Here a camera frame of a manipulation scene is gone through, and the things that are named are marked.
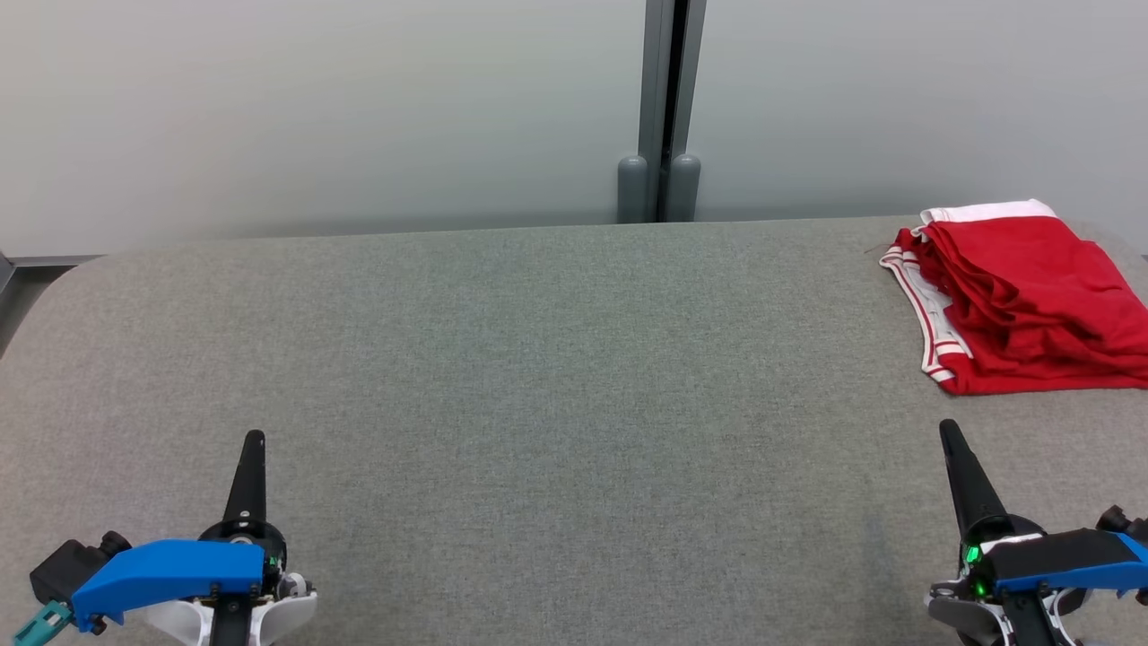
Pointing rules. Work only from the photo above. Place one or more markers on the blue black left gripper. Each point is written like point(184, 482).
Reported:
point(170, 570)

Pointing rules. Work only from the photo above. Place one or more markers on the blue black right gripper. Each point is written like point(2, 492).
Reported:
point(1058, 556)

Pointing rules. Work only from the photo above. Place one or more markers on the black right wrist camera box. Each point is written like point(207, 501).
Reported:
point(1121, 520)

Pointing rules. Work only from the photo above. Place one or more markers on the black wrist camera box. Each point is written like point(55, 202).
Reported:
point(1121, 520)
point(67, 565)

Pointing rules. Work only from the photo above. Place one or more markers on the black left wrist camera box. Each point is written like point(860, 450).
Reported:
point(67, 565)

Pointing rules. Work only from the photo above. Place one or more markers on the teal left camera connector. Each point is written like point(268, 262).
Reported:
point(40, 624)

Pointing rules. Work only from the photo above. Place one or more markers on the grey metal partition post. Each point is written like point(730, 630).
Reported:
point(659, 108)

